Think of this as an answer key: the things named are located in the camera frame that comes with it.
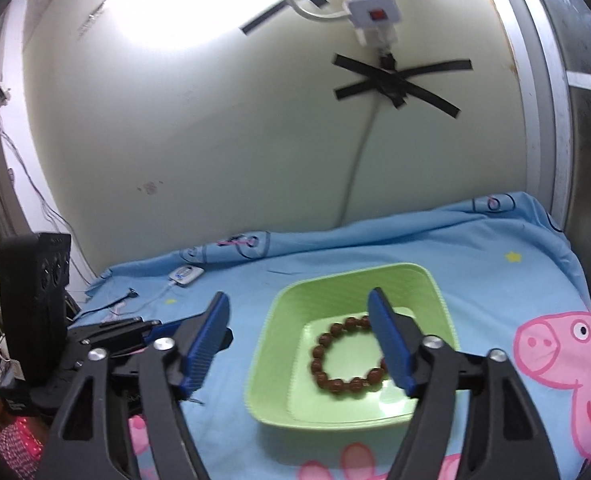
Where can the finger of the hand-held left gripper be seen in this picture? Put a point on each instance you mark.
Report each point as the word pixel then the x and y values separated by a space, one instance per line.
pixel 125 342
pixel 108 325

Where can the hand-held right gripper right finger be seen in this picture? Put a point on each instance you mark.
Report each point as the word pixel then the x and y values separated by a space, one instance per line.
pixel 390 347

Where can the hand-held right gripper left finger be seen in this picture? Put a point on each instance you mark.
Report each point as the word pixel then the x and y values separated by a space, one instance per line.
pixel 206 347

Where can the green plastic tray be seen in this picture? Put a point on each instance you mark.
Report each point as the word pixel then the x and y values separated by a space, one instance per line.
pixel 285 340

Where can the small white charger device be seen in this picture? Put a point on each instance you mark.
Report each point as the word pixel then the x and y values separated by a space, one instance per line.
pixel 186 276

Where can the blue cartoon pig bedsheet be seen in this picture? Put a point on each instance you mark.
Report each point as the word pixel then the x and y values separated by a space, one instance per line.
pixel 475 270

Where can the black tape cross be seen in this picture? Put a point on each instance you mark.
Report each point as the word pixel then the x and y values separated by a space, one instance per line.
pixel 393 82

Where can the white power strip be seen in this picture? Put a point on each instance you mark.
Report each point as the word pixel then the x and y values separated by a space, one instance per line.
pixel 368 0

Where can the grey window frame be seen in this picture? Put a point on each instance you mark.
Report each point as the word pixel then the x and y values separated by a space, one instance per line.
pixel 530 85

